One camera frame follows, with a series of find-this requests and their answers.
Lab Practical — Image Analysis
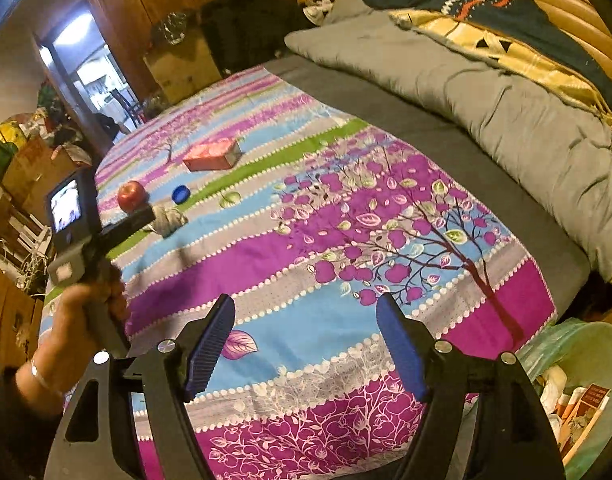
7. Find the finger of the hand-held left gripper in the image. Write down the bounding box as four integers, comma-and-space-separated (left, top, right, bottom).
101, 206, 155, 261

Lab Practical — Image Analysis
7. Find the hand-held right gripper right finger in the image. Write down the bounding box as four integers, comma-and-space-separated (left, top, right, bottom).
376, 292, 566, 480

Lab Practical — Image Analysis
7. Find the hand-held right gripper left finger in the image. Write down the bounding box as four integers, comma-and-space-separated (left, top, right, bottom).
43, 294, 237, 480

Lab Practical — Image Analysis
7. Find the person's left forearm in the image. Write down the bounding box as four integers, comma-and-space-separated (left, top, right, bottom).
0, 360, 67, 480

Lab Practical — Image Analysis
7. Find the person's left hand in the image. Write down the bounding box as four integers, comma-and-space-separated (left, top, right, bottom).
33, 267, 127, 393

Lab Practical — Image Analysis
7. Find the red apple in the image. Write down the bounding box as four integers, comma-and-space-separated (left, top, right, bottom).
117, 181, 148, 212

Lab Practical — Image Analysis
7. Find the beige twine ball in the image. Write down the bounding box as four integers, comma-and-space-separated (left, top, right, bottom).
148, 204, 189, 237

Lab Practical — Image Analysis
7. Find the large brown cardboard box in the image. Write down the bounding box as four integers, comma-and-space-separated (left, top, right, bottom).
33, 145, 94, 211

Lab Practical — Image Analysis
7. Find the red printed cardboard box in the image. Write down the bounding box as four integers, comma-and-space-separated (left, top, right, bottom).
1, 137, 54, 196

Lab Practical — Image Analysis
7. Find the pile of bags and clothes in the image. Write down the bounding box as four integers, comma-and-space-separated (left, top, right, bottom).
28, 82, 94, 166

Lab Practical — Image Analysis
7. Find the yellow and green bag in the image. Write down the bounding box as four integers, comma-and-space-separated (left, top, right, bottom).
0, 119, 29, 181

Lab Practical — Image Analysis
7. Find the pink tissue box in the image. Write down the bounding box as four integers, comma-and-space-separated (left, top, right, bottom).
182, 140, 243, 173

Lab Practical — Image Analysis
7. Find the purple tree printed bedsheet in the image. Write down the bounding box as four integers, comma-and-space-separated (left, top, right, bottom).
41, 62, 559, 480

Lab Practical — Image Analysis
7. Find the dark dining chair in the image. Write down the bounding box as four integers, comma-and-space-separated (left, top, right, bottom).
111, 89, 147, 128

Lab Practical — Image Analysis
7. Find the wooden dresser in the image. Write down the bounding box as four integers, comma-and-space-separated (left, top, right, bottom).
0, 180, 47, 386

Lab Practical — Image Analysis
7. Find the plain cardboard box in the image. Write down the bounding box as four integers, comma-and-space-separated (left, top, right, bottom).
143, 35, 211, 78
158, 62, 224, 106

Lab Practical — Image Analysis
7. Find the black and silver bag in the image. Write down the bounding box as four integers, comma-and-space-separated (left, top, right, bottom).
151, 10, 191, 46

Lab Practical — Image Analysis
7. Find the black coat pile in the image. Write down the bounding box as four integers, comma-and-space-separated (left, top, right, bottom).
201, 0, 311, 78

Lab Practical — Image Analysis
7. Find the dark grey bed sheet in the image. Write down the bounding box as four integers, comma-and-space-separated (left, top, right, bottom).
256, 55, 594, 311

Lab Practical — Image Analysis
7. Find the grey quilt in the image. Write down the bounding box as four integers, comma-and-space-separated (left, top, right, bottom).
284, 0, 612, 283

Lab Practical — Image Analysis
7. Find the white crumpled cloth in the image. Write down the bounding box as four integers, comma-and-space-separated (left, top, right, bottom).
303, 0, 337, 26

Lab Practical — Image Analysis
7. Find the wooden headboard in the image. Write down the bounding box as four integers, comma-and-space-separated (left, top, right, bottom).
386, 0, 612, 71

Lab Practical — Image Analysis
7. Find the tangle of white cables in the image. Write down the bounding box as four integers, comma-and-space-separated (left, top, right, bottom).
0, 237, 52, 291

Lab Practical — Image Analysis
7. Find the dark wooden door frame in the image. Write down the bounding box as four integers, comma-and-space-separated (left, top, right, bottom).
33, 7, 152, 156

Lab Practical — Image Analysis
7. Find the silver bracelet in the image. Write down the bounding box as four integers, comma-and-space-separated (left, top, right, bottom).
30, 357, 64, 396

